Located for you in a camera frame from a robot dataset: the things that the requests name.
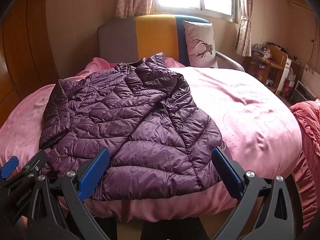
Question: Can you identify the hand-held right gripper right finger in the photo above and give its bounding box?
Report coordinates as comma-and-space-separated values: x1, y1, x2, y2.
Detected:
211, 146, 295, 240

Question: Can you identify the white cabinet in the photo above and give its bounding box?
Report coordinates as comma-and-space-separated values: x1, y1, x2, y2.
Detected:
281, 57, 300, 98

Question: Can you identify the wall cable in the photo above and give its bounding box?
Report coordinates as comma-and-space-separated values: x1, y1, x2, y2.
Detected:
309, 25, 316, 65

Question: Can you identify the grey yellow blue headboard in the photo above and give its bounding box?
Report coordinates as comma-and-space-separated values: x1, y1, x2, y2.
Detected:
97, 14, 218, 67

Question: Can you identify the deer print pillow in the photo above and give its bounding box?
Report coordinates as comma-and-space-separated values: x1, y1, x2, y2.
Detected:
182, 20, 218, 68

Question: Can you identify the wooden desk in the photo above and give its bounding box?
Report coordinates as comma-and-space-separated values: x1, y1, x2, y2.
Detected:
246, 44, 288, 93

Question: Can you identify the desk clutter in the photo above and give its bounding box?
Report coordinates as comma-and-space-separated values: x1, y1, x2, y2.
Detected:
251, 42, 273, 58

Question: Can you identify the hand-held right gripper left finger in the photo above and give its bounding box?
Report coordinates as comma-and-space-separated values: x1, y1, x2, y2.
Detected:
27, 147, 112, 240

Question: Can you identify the coral ruffled blanket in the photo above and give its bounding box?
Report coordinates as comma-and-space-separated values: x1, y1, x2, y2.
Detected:
289, 99, 320, 230

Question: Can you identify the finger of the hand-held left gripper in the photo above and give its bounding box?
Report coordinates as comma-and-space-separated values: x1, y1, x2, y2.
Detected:
15, 149, 48, 182
0, 156, 20, 180

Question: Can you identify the red bag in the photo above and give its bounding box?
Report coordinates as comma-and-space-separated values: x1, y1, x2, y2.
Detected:
284, 79, 296, 97

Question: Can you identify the grey bed rail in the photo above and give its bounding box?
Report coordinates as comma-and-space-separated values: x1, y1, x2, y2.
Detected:
215, 51, 245, 72

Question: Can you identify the pink dotted blanket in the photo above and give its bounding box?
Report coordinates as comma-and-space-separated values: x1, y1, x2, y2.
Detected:
0, 56, 304, 224

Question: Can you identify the purple puffer jacket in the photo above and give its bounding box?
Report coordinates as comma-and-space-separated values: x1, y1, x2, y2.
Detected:
39, 52, 224, 202

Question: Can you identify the wooden wardrobe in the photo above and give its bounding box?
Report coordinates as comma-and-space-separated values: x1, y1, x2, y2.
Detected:
0, 0, 62, 128

